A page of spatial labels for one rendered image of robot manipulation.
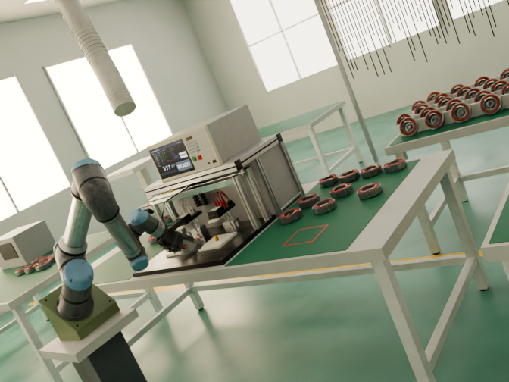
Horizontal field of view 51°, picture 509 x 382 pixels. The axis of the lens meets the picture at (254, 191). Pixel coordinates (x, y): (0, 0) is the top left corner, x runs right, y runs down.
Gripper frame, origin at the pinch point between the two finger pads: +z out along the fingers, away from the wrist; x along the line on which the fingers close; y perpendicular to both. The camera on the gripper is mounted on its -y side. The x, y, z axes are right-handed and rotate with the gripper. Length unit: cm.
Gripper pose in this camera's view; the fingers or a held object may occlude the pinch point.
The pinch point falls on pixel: (192, 246)
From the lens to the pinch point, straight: 254.7
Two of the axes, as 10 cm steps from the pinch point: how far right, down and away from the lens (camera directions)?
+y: -2.0, 8.5, -4.9
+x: 7.6, -1.9, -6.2
